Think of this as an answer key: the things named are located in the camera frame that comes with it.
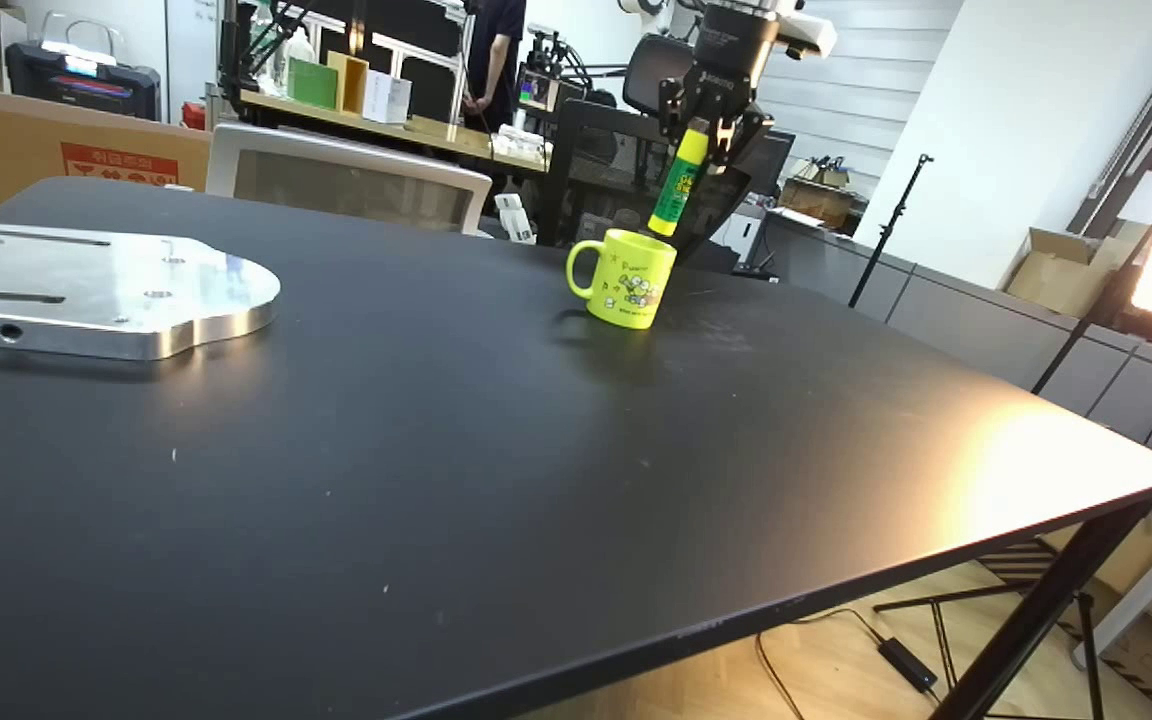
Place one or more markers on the white framed mesh panel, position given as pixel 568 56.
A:
pixel 348 151

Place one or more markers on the black headrest office chair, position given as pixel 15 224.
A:
pixel 656 72

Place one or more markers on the black power adapter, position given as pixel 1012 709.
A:
pixel 904 665

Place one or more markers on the green board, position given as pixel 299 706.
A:
pixel 312 87

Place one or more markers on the thin black stand pole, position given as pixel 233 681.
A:
pixel 889 231

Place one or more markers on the black case white label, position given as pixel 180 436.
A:
pixel 81 81

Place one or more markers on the black table leg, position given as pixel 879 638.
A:
pixel 1041 603

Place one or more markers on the yellow printed mug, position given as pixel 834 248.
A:
pixel 626 281

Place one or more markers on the yellow green glue stick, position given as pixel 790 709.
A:
pixel 678 191

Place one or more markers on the grey low cabinets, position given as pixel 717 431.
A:
pixel 979 327

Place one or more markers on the white box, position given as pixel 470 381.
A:
pixel 389 99

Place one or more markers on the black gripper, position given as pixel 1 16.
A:
pixel 734 62

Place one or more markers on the brown red-label cardboard box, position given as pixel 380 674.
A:
pixel 19 144

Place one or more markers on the open brown cardboard box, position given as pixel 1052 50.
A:
pixel 1063 277

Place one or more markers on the wooden background desk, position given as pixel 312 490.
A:
pixel 389 130

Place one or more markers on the silver metal mounting plate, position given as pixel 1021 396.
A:
pixel 81 286

